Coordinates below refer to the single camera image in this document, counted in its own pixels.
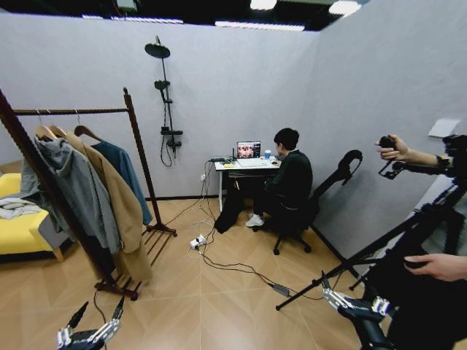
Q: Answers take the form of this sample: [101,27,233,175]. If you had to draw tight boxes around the long ceiling light strip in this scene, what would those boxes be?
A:
[80,13,185,26]
[214,19,304,31]

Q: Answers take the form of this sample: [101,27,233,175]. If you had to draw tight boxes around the blue shirt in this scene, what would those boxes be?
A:
[90,141,154,227]

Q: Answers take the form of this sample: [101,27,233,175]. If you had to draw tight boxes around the yellow sofa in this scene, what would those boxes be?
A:
[0,172,74,263]

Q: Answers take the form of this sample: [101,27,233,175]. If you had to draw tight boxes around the cables hanging from desk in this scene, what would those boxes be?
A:
[160,160,220,241]

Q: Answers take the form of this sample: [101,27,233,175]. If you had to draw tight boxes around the grey hooded jacket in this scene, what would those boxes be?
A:
[20,136,122,256]

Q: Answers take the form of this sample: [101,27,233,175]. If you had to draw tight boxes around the ceiling light panel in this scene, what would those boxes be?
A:
[329,0,358,16]
[249,0,279,11]

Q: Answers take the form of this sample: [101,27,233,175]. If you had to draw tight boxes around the wooden clothes hanger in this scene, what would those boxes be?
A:
[45,109,69,139]
[34,108,58,142]
[73,109,104,143]

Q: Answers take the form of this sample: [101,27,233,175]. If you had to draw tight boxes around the black floor cable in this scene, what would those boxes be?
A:
[199,243,278,289]

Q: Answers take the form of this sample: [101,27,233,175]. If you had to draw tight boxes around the open laptop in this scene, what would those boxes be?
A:
[236,141,273,170]

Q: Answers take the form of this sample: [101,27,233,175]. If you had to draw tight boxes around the white paper sheet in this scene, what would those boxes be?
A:
[427,117,462,139]

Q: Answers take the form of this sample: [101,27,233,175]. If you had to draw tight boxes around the dark wooden clothes rack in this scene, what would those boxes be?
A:
[0,86,178,301]

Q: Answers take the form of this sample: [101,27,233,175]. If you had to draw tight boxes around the black power adapter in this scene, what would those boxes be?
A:
[270,282,292,297]

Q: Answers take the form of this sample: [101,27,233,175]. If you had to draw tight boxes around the black office chair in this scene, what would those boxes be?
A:
[254,149,364,257]

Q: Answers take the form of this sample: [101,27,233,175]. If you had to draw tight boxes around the black box with antenna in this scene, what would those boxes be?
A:
[209,147,237,164]

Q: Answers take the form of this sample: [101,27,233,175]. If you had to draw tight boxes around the white desk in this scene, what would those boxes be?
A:
[214,157,282,213]

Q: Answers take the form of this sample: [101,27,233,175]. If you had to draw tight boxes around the seated person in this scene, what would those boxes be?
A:
[214,127,314,235]

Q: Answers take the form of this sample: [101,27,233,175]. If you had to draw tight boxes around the thin black cable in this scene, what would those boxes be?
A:
[93,289,110,329]

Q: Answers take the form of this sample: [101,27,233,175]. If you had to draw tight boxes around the black handheld controller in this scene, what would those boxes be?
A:
[377,135,406,181]

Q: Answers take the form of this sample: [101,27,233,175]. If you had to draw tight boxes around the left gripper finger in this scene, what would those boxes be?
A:
[90,295,126,344]
[56,300,90,348]

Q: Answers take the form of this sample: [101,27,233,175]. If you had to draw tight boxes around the white power strip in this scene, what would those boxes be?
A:
[188,234,208,251]

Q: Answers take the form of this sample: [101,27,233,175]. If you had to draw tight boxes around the standing person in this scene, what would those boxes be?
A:
[364,133,467,350]

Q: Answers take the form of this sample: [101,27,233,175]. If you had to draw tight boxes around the white grey garment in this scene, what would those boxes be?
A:
[0,194,44,220]

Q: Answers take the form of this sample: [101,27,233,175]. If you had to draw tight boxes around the black shower set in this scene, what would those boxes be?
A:
[144,34,184,168]

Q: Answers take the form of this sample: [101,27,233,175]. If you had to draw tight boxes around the tan long coat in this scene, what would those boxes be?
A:
[64,131,154,282]

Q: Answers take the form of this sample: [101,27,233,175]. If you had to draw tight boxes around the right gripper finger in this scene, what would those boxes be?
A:
[321,270,350,311]
[372,295,393,316]

